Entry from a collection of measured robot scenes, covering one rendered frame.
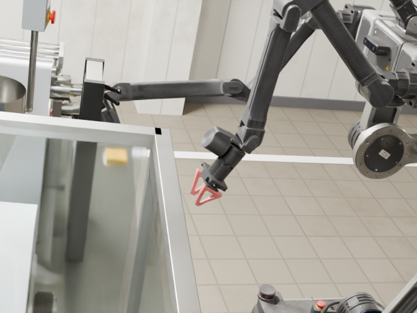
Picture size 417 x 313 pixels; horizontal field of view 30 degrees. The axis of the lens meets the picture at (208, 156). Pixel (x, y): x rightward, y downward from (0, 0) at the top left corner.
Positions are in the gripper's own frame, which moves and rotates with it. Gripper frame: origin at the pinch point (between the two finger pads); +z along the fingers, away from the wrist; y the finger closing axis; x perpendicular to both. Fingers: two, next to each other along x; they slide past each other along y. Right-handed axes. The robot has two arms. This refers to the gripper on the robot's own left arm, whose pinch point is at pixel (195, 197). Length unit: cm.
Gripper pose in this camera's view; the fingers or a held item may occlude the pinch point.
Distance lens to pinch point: 227.5
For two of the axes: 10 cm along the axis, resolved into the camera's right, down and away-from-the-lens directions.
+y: 2.4, 4.9, -8.4
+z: -6.2, 7.4, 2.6
